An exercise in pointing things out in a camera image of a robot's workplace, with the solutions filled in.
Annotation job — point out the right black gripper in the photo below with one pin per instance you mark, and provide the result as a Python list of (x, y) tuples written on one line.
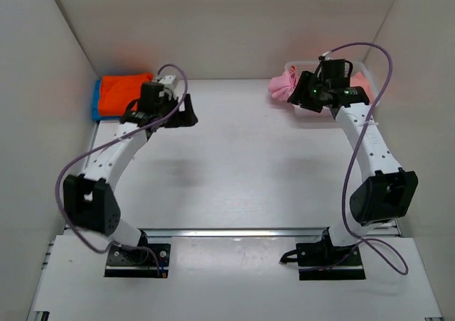
[(301, 96)]

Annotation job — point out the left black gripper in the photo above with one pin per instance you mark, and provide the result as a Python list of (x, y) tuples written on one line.
[(188, 116)]

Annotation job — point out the orange t-shirt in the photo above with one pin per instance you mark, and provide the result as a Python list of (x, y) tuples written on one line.
[(116, 92)]

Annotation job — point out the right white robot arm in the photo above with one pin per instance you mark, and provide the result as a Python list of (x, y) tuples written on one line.
[(386, 190)]

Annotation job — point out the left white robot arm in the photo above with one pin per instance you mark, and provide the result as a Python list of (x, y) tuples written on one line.
[(88, 198)]

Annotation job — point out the pink t-shirt over basket edge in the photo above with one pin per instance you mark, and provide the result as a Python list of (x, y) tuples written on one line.
[(282, 87)]

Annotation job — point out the light pink t-shirt in basket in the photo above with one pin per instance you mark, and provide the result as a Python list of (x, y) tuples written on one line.
[(359, 80)]

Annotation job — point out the white plastic basket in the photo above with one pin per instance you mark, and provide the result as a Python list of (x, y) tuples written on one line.
[(311, 65)]

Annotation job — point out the folded blue t-shirt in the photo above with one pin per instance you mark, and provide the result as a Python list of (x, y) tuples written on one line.
[(96, 116)]

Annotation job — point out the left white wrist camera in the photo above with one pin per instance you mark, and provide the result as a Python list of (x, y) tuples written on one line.
[(170, 82)]

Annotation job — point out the aluminium rail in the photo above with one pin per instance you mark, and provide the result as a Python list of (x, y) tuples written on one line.
[(233, 232)]

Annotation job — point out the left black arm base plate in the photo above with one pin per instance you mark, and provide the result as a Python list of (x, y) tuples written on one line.
[(139, 264)]

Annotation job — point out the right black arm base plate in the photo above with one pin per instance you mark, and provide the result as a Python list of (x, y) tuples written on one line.
[(321, 262)]

